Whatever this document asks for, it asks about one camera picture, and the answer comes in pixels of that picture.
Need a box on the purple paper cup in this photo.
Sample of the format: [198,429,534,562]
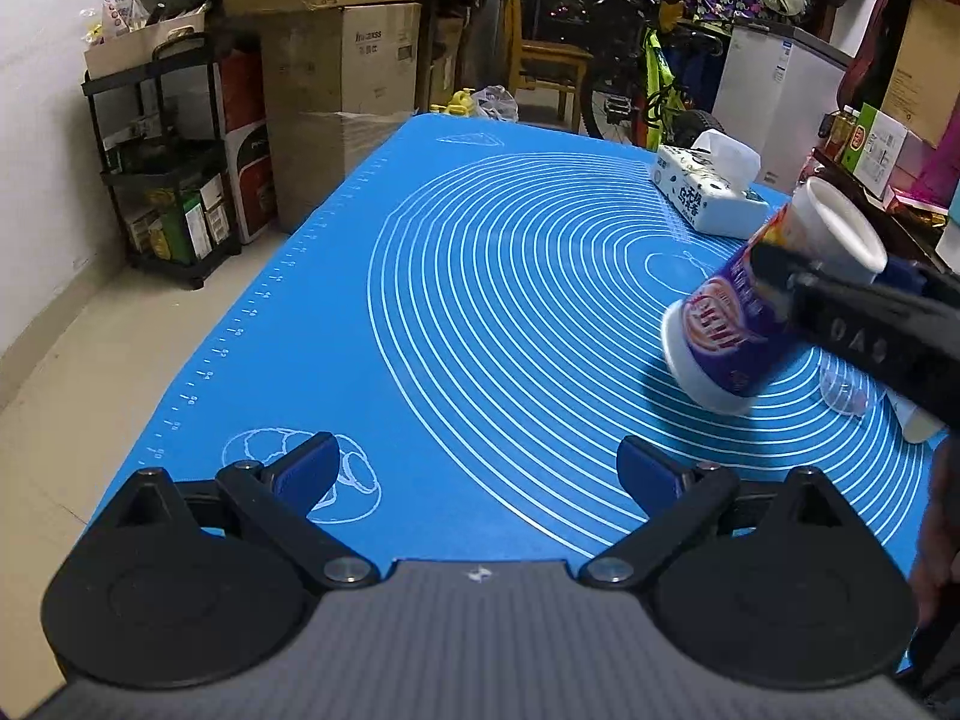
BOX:
[661,177,889,415]

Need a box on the white freezer cabinet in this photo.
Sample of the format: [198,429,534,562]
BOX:
[713,21,851,193]

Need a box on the lower cardboard box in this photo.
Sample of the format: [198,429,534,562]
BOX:
[257,2,420,115]

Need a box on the white paper cup left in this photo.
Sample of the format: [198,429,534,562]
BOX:
[887,388,944,444]

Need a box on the tall brown cardboard box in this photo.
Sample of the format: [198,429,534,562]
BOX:
[882,0,960,146]

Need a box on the blue silicone baking mat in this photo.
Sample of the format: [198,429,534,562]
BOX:
[125,115,931,566]

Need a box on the wooden chair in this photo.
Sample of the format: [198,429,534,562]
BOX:
[504,0,596,129]

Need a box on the white tissue box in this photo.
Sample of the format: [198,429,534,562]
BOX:
[652,128,770,241]

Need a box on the black bicycle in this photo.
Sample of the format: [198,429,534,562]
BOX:
[579,0,724,151]

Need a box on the yellow toy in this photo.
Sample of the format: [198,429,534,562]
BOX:
[444,88,477,117]

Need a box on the black shelf rack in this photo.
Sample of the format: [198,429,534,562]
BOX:
[82,32,277,289]

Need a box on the clear plastic cup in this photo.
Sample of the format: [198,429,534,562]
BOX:
[818,366,871,418]

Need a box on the white green small box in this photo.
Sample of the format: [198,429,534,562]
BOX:
[839,104,908,199]

